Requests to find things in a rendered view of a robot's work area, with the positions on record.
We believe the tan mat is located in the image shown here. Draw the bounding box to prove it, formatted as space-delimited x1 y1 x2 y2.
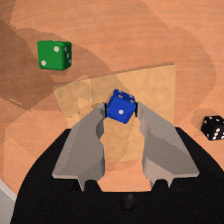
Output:
52 64 176 163

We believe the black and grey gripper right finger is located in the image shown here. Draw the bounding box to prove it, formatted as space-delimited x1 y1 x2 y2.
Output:
135 101 224 214

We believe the black die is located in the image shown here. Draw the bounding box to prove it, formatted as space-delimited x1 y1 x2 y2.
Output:
201 115 224 141

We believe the green die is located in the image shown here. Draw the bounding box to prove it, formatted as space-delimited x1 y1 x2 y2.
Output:
37 41 72 71

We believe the blue die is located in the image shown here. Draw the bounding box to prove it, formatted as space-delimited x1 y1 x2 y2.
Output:
107 89 136 124

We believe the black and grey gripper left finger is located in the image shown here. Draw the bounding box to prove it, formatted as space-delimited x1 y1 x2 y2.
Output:
10 102 107 224

